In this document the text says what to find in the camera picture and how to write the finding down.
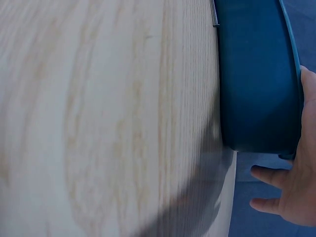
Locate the teal plastic basin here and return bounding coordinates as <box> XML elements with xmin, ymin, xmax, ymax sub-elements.
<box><xmin>213</xmin><ymin>0</ymin><xmax>303</xmax><ymax>160</ymax></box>

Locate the person's right hand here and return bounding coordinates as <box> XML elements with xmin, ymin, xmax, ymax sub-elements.
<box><xmin>249</xmin><ymin>65</ymin><xmax>316</xmax><ymax>227</ymax></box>

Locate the thin grey metal rod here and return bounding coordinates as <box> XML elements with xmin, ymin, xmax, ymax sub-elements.
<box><xmin>211</xmin><ymin>0</ymin><xmax>220</xmax><ymax>28</ymax></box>

